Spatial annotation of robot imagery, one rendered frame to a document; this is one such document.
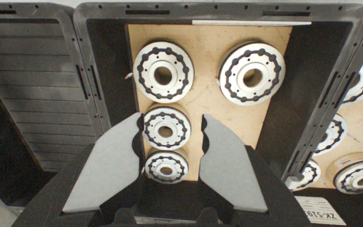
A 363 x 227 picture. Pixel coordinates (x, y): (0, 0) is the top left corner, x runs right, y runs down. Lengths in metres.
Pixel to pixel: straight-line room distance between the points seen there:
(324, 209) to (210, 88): 0.39
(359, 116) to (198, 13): 0.38
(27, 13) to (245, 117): 0.35
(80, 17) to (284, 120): 0.31
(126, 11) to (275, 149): 0.30
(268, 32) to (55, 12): 0.28
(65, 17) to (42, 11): 0.02
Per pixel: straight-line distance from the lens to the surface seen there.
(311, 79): 0.26
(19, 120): 0.52
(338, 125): 0.40
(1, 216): 3.51
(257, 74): 0.30
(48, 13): 0.24
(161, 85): 0.26
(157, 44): 0.25
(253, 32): 0.30
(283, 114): 0.31
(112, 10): 0.20
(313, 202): 0.53
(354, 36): 0.24
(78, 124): 0.42
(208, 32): 0.28
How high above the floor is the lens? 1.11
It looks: 62 degrees down
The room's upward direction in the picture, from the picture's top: 173 degrees counter-clockwise
